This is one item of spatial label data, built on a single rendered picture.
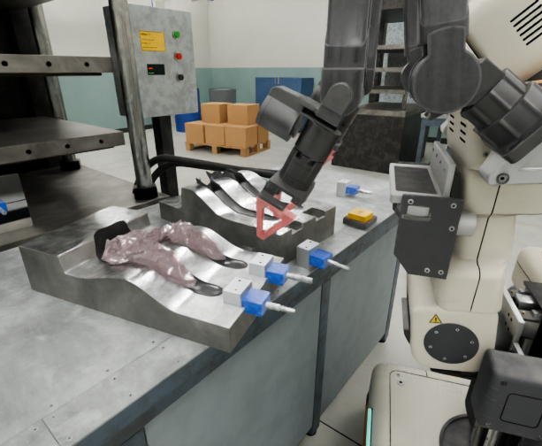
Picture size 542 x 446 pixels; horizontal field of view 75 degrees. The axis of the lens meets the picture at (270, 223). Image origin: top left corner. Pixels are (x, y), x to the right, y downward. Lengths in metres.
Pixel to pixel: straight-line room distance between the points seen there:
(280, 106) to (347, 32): 0.13
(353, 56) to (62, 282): 0.69
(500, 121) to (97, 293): 0.72
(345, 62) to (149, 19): 1.17
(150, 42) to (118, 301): 1.10
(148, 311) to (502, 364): 0.66
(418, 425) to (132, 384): 0.90
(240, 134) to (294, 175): 5.05
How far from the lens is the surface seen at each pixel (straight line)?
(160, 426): 0.79
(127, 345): 0.71
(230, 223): 0.95
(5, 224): 1.36
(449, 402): 1.38
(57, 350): 0.75
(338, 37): 0.54
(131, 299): 0.72
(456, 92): 0.51
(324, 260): 0.84
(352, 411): 1.63
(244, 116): 5.80
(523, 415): 0.87
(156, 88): 1.60
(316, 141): 0.55
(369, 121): 4.90
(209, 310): 0.66
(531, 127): 0.55
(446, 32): 0.51
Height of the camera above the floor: 1.25
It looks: 23 degrees down
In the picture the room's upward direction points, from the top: straight up
